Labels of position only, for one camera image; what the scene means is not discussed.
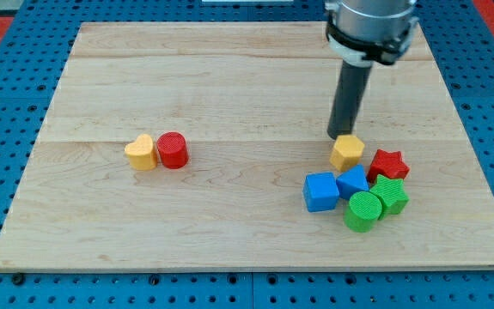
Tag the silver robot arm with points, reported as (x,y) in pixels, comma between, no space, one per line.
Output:
(364,32)

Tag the yellow heart block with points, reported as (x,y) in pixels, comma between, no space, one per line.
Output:
(141,153)

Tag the light wooden board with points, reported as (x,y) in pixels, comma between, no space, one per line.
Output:
(252,100)

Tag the red cylinder block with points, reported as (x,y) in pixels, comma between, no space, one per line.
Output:
(172,149)

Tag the blue cube block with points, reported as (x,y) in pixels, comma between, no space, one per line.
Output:
(320,192)

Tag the yellow hexagon block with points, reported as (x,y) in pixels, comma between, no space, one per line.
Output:
(346,152)

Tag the blue triangle block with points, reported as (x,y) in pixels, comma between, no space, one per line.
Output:
(351,182)

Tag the green cylinder block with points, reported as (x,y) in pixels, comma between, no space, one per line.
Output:
(362,212)

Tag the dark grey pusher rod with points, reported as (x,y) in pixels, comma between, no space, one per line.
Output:
(349,93)

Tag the red star block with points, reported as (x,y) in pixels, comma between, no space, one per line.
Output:
(388,164)

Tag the green star block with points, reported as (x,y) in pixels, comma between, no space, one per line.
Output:
(392,195)

